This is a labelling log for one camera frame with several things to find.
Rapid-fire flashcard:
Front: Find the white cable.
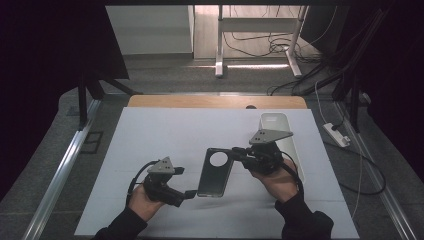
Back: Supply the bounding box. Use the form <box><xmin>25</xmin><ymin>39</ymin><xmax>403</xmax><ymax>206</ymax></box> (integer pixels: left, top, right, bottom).
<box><xmin>314</xmin><ymin>83</ymin><xmax>365</xmax><ymax>218</ymax></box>

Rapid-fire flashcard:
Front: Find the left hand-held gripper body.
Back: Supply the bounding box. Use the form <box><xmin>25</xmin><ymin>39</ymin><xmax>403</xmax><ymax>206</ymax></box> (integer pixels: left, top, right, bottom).
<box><xmin>143</xmin><ymin>156</ymin><xmax>185</xmax><ymax>208</ymax></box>

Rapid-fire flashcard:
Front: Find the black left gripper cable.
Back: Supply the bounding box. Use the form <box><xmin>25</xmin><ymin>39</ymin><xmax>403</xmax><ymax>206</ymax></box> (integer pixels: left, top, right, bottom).
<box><xmin>125</xmin><ymin>159</ymin><xmax>161</xmax><ymax>206</ymax></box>

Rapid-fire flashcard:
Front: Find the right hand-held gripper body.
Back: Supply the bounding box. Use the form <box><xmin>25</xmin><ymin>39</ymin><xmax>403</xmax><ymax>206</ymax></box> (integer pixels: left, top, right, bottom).
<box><xmin>244</xmin><ymin>128</ymin><xmax>294</xmax><ymax>176</ymax></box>

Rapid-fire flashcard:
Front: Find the dark curtain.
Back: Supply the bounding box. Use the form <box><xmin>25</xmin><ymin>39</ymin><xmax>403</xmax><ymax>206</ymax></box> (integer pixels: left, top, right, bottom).
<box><xmin>346</xmin><ymin>0</ymin><xmax>424</xmax><ymax>174</ymax></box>
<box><xmin>0</xmin><ymin>0</ymin><xmax>130</xmax><ymax>201</ymax></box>

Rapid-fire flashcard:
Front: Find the grey phone case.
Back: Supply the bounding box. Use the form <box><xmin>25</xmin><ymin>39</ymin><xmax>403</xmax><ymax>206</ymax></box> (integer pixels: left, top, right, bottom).
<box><xmin>197</xmin><ymin>147</ymin><xmax>234</xmax><ymax>198</ymax></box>

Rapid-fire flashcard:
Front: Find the white power strip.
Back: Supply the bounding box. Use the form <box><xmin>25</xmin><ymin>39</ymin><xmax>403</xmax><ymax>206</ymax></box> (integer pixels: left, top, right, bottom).
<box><xmin>322</xmin><ymin>122</ymin><xmax>352</xmax><ymax>148</ymax></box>

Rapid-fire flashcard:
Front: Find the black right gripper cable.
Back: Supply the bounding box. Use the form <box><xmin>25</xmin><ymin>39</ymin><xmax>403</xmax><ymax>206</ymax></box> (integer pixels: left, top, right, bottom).
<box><xmin>281</xmin><ymin>151</ymin><xmax>305</xmax><ymax>198</ymax></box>

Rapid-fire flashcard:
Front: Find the tangle of black floor cables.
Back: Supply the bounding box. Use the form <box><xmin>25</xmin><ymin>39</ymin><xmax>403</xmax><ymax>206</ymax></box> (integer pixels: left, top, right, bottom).
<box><xmin>222</xmin><ymin>4</ymin><xmax>338</xmax><ymax>97</ymax></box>

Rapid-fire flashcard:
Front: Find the black metal stand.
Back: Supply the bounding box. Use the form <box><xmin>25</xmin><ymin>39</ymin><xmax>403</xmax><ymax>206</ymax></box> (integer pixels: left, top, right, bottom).
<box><xmin>333</xmin><ymin>9</ymin><xmax>394</xmax><ymax>133</ymax></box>
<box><xmin>78</xmin><ymin>71</ymin><xmax>144</xmax><ymax>130</ymax></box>

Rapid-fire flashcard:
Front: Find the person's left hand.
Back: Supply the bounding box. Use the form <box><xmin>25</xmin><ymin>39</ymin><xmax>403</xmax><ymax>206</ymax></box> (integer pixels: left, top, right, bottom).
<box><xmin>128</xmin><ymin>184</ymin><xmax>166</xmax><ymax>223</ymax></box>

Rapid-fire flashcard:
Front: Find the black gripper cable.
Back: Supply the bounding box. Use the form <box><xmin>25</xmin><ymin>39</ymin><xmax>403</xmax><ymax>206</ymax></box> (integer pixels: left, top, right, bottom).
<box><xmin>125</xmin><ymin>159</ymin><xmax>161</xmax><ymax>206</ymax></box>
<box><xmin>281</xmin><ymin>151</ymin><xmax>305</xmax><ymax>198</ymax></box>

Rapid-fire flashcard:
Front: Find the aluminium rail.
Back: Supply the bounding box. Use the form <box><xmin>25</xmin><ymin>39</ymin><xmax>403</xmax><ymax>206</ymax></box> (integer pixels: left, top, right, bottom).
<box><xmin>21</xmin><ymin>99</ymin><xmax>103</xmax><ymax>240</ymax></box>
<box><xmin>334</xmin><ymin>99</ymin><xmax>418</xmax><ymax>240</ymax></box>

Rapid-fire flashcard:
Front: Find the person's right hand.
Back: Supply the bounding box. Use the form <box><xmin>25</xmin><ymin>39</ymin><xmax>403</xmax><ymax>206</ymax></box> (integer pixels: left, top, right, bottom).
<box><xmin>250</xmin><ymin>158</ymin><xmax>299</xmax><ymax>204</ymax></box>

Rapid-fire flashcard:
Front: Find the black power cable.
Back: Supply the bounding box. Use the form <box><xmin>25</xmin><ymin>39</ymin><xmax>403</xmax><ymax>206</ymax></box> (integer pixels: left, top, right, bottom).
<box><xmin>324</xmin><ymin>119</ymin><xmax>388</xmax><ymax>196</ymax></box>

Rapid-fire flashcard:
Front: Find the white phone case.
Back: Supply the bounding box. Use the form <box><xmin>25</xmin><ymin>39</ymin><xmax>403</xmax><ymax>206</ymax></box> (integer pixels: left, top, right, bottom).
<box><xmin>259</xmin><ymin>112</ymin><xmax>306</xmax><ymax>183</ymax></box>

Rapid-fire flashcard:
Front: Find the white desk frame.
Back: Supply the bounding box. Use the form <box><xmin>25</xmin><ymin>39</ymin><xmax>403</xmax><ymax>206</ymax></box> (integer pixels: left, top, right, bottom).
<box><xmin>214</xmin><ymin>4</ymin><xmax>309</xmax><ymax>79</ymax></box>

